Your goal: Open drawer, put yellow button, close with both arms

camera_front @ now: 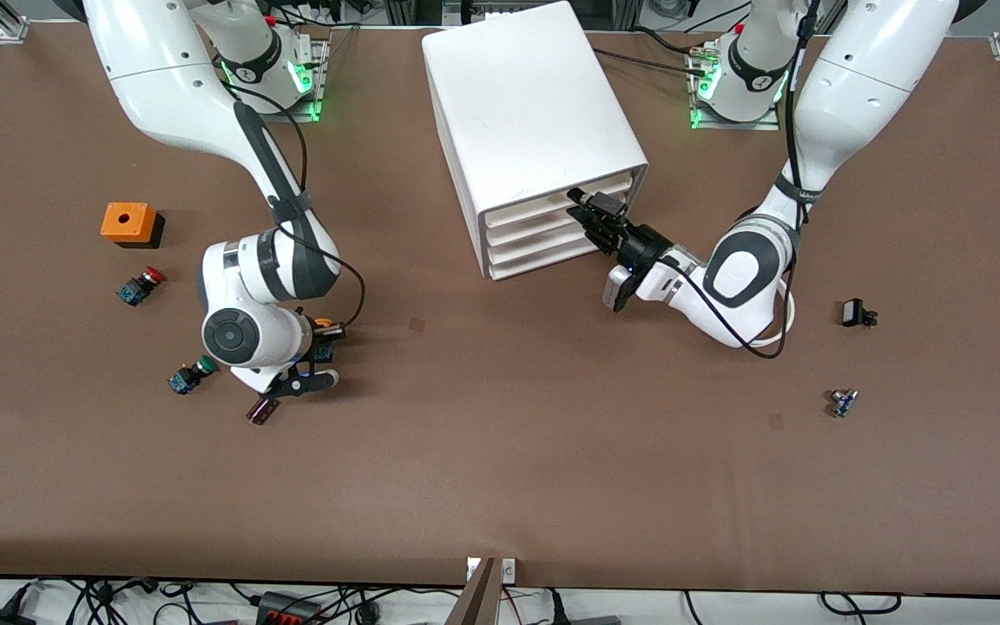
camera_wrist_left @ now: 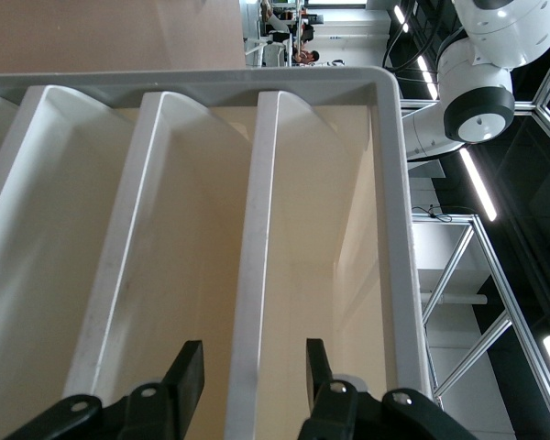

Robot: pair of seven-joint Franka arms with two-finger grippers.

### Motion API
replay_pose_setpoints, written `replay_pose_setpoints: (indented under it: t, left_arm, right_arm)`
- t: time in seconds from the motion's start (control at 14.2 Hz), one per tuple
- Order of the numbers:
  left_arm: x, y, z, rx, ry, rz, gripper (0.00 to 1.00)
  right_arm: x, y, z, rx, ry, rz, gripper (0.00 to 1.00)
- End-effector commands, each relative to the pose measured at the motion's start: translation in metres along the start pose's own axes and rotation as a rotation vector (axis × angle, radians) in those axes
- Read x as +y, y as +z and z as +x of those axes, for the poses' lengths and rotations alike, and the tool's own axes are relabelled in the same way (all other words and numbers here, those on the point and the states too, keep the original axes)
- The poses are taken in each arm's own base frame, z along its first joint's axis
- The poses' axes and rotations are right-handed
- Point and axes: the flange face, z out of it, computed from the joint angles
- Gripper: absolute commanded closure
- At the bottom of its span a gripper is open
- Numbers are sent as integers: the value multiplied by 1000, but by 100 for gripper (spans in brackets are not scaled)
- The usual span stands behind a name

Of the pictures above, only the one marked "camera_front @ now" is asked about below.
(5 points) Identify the white edge bracket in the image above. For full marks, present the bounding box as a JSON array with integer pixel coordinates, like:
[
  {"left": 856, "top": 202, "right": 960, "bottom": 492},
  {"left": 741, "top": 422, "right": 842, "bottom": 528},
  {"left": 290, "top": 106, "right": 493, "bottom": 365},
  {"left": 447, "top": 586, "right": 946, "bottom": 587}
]
[{"left": 465, "top": 557, "right": 516, "bottom": 584}]

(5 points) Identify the white drawer cabinet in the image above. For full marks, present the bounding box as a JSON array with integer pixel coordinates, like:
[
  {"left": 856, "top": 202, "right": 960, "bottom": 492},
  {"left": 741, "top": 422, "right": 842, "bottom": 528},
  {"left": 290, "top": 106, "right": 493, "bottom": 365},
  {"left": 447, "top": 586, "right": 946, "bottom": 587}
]
[{"left": 421, "top": 0, "right": 650, "bottom": 282}]

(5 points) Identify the black power strip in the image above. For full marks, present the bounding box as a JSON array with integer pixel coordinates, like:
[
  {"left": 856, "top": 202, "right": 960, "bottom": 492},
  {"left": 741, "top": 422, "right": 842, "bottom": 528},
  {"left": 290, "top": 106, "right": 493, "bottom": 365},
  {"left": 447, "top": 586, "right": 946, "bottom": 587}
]
[{"left": 255, "top": 590, "right": 325, "bottom": 625}]

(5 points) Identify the orange button box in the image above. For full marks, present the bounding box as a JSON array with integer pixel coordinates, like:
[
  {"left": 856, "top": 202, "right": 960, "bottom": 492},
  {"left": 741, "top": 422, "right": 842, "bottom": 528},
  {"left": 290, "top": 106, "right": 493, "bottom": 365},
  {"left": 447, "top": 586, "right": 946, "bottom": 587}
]
[{"left": 101, "top": 202, "right": 166, "bottom": 250}]

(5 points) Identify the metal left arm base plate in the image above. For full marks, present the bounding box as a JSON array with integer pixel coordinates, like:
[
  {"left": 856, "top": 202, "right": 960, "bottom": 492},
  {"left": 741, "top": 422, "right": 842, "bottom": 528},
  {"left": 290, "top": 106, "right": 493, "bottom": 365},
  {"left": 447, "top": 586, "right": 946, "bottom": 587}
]
[{"left": 689, "top": 43, "right": 783, "bottom": 133}]

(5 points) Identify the black base cable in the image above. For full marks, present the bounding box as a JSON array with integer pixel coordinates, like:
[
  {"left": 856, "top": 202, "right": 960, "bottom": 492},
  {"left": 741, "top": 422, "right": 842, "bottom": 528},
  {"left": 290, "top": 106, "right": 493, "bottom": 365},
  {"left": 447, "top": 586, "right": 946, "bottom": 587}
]
[{"left": 591, "top": 45, "right": 702, "bottom": 79}]

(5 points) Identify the white plastic drawer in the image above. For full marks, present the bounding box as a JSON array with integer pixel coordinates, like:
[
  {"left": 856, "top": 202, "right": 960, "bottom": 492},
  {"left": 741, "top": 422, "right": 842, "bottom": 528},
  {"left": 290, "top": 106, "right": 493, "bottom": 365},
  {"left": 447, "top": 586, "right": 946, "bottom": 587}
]
[
  {"left": 490, "top": 236, "right": 615, "bottom": 281},
  {"left": 484, "top": 171, "right": 635, "bottom": 229},
  {"left": 488, "top": 219, "right": 598, "bottom": 264},
  {"left": 486, "top": 198, "right": 592, "bottom": 247}
]

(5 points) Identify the wooden post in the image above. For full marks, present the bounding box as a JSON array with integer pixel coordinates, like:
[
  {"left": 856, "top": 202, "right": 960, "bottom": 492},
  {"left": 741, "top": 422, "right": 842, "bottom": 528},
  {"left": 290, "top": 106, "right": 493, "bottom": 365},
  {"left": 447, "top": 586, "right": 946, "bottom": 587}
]
[{"left": 446, "top": 557, "right": 501, "bottom": 625}]

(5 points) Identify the red push button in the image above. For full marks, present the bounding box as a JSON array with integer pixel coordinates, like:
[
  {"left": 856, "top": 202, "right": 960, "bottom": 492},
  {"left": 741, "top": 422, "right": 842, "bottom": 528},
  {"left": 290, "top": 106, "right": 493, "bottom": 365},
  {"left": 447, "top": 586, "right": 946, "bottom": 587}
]
[{"left": 115, "top": 266, "right": 168, "bottom": 306}]

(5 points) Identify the black looped cable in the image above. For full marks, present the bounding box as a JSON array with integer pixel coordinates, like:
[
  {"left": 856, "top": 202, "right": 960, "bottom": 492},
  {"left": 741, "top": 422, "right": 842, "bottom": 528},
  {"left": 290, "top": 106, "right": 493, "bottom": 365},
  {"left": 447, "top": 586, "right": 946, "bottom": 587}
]
[{"left": 819, "top": 592, "right": 902, "bottom": 618}]

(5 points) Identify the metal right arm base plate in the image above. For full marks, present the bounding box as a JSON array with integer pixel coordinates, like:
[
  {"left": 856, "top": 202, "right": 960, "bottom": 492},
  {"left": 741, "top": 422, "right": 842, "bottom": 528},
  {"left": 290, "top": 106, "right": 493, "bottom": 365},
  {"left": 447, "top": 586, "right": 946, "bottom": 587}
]
[{"left": 231, "top": 39, "right": 330, "bottom": 124}]

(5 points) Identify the green push button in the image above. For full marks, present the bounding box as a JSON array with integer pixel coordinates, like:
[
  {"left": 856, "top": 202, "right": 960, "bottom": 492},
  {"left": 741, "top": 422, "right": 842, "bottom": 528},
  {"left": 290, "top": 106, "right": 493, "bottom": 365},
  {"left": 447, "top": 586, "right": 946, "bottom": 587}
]
[{"left": 168, "top": 354, "right": 220, "bottom": 396}]

